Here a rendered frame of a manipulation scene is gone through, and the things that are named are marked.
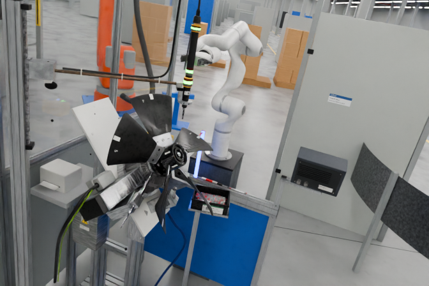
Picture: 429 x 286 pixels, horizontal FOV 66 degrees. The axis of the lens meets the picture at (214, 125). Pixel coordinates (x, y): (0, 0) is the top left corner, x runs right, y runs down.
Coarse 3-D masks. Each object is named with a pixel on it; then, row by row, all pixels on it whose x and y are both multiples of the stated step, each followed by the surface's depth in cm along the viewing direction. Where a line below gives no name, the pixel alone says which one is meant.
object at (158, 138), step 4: (156, 136) 162; (160, 136) 162; (164, 136) 162; (168, 136) 163; (156, 140) 161; (160, 140) 161; (164, 140) 161; (168, 140) 162; (172, 140) 162; (160, 144) 161; (164, 144) 161; (168, 144) 161
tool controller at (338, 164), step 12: (300, 156) 178; (312, 156) 178; (324, 156) 179; (336, 156) 180; (300, 168) 180; (312, 168) 177; (324, 168) 174; (336, 168) 172; (300, 180) 183; (312, 180) 181; (324, 180) 178; (336, 180) 175; (324, 192) 182; (336, 192) 179
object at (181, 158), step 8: (176, 144) 158; (176, 152) 157; (184, 152) 162; (160, 160) 155; (168, 160) 153; (176, 160) 153; (184, 160) 159; (152, 168) 156; (160, 168) 158; (176, 168) 157
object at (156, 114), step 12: (144, 96) 167; (156, 96) 170; (168, 96) 174; (144, 108) 165; (156, 108) 167; (168, 108) 169; (144, 120) 163; (156, 120) 164; (168, 120) 166; (156, 132) 162; (168, 132) 163
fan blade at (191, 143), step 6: (180, 132) 187; (186, 132) 189; (192, 132) 191; (180, 138) 182; (186, 138) 183; (192, 138) 185; (186, 144) 176; (192, 144) 178; (198, 144) 181; (204, 144) 186; (186, 150) 171; (192, 150) 173; (198, 150) 176; (204, 150) 180; (210, 150) 185
